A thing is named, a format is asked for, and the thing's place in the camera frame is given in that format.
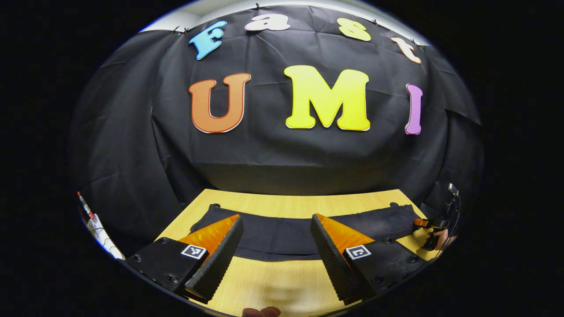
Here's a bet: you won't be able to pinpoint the black backdrop cloth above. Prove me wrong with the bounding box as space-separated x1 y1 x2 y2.
68 4 483 256

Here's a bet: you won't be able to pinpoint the red pen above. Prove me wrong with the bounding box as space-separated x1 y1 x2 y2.
78 191 96 221

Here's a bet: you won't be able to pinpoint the black stand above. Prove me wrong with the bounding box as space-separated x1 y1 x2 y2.
445 183 462 221

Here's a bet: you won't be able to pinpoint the white sheet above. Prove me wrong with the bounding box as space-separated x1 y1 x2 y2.
86 216 126 260

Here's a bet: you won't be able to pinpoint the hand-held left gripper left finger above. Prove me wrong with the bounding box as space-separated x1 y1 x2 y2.
125 214 244 304

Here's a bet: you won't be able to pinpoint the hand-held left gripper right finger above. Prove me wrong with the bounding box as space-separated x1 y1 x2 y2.
310 214 427 305

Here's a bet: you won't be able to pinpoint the black jeans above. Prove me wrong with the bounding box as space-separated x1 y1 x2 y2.
190 203 426 262

